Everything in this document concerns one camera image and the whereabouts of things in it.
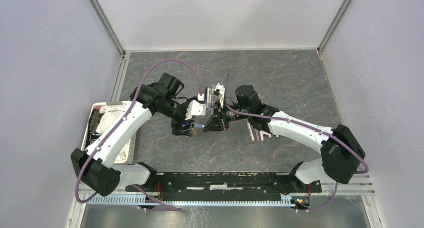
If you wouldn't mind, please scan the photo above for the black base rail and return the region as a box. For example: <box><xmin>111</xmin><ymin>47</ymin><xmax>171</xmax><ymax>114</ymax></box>
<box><xmin>141</xmin><ymin>172</ymin><xmax>322</xmax><ymax>202</ymax></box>

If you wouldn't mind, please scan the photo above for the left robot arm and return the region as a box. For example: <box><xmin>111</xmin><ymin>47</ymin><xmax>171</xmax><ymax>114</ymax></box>
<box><xmin>70</xmin><ymin>73</ymin><xmax>205</xmax><ymax>197</ymax></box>

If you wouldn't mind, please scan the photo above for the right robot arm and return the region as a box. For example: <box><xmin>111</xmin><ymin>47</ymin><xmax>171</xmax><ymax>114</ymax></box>
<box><xmin>203</xmin><ymin>84</ymin><xmax>369</xmax><ymax>192</ymax></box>

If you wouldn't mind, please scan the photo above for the blue clear capped pen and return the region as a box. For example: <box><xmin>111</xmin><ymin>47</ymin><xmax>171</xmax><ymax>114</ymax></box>
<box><xmin>193</xmin><ymin>123</ymin><xmax>205</xmax><ymax>129</ymax></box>

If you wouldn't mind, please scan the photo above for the white plastic basket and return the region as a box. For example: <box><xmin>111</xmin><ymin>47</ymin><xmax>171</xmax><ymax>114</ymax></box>
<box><xmin>80</xmin><ymin>101</ymin><xmax>139</xmax><ymax>166</ymax></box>

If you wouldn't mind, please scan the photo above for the brown capped white marker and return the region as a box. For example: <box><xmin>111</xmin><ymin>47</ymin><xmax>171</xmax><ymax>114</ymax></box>
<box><xmin>247</xmin><ymin>122</ymin><xmax>256</xmax><ymax>143</ymax></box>

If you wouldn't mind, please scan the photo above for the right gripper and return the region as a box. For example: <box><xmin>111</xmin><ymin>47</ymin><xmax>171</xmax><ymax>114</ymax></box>
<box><xmin>203</xmin><ymin>100</ymin><xmax>251</xmax><ymax>133</ymax></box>

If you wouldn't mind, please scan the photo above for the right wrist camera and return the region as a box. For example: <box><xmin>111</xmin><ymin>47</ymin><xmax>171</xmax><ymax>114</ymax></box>
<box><xmin>212</xmin><ymin>83</ymin><xmax>226</xmax><ymax>107</ymax></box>

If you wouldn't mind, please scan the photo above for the white cloth in basket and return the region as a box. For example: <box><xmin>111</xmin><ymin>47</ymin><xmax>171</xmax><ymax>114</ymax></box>
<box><xmin>96</xmin><ymin>105</ymin><xmax>125</xmax><ymax>134</ymax></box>

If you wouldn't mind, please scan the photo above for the orange capped white marker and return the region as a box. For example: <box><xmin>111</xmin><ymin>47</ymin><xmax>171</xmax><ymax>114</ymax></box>
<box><xmin>207</xmin><ymin>87</ymin><xmax>212</xmax><ymax>111</ymax></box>

